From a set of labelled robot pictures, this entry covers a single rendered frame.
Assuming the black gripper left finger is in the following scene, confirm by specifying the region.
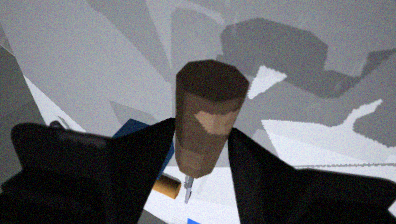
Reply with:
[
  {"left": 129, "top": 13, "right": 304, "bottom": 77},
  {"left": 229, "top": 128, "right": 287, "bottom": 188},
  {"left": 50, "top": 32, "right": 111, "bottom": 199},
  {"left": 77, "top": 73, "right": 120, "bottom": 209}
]
[{"left": 11, "top": 118, "right": 175, "bottom": 224}]

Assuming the blue flat strip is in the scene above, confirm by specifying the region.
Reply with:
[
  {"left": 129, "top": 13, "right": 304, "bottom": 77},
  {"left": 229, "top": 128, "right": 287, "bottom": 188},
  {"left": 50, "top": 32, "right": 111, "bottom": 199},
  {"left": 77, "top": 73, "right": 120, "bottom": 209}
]
[{"left": 187, "top": 218, "right": 199, "bottom": 224}]

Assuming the blue cube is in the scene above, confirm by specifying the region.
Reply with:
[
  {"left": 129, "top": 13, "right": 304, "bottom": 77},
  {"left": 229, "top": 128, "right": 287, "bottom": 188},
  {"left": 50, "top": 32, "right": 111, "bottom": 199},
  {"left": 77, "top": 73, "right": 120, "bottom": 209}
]
[{"left": 112, "top": 118, "right": 175, "bottom": 180}]

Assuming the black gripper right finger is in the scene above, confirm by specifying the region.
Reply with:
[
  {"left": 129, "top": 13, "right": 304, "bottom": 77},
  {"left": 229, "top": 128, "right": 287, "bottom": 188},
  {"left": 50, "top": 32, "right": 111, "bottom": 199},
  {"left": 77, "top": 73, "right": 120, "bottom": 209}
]
[{"left": 228, "top": 127, "right": 396, "bottom": 224}]

